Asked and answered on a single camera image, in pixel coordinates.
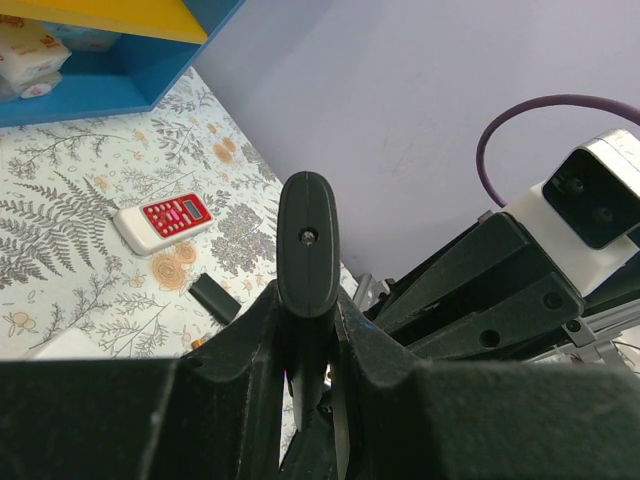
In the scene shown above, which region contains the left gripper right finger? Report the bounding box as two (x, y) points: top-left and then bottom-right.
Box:
(332, 295), (639, 479)

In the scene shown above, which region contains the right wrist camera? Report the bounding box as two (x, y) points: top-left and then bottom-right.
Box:
(503, 129), (639, 297)

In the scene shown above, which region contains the white tissue pack right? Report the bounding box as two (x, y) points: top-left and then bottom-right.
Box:
(1, 15), (71, 103)

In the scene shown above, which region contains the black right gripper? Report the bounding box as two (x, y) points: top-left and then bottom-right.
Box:
(365, 213), (585, 360)

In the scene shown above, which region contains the red white remote control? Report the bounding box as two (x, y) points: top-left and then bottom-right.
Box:
(113, 192), (214, 256)

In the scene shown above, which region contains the blue shelf unit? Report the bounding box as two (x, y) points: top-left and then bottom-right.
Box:
(1, 0), (242, 127)

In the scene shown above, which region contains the black remote control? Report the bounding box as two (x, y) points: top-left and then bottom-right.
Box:
(276, 171), (340, 432)

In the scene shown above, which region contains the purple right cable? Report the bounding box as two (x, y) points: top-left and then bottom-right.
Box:
(475, 93), (640, 209)

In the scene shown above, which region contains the black battery cover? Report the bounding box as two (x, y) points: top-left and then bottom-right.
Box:
(189, 273), (241, 326)

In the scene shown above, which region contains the floral table mat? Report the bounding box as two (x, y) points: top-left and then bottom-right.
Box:
(0, 67), (361, 480)

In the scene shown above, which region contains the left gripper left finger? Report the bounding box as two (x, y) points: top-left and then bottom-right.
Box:
(1, 283), (283, 479)

